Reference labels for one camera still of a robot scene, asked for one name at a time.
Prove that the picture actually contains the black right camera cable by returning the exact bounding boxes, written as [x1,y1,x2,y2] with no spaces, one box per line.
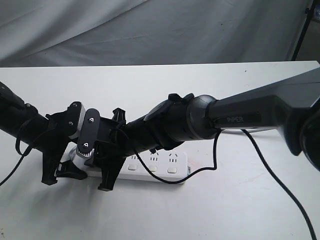
[109,122,317,240]

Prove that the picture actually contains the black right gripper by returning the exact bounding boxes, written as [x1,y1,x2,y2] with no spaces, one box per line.
[94,108,126,192]

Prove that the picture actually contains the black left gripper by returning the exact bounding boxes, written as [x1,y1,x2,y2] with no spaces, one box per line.
[41,107,88,185]

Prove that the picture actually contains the grey power cord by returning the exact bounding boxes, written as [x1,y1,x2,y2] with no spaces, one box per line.
[67,128,281,163]

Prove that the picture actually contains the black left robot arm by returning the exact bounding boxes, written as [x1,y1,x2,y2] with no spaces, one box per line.
[0,83,88,186]

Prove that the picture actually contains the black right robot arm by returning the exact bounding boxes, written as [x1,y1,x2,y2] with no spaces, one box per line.
[85,68,320,191]

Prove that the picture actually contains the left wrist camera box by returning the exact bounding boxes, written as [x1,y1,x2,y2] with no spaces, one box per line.
[66,101,86,139]

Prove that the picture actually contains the white power strip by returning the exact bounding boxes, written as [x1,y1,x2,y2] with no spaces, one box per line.
[62,146,193,186]

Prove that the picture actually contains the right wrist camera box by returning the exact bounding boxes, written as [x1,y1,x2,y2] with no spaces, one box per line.
[75,108,101,167]

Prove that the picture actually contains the black tripod stand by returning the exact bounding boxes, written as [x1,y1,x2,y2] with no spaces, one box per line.
[290,0,317,61]

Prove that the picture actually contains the grey backdrop cloth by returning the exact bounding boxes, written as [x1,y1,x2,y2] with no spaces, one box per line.
[0,0,312,67]

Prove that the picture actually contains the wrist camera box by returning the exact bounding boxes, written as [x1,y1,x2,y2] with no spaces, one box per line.
[66,101,86,139]
[75,108,101,167]

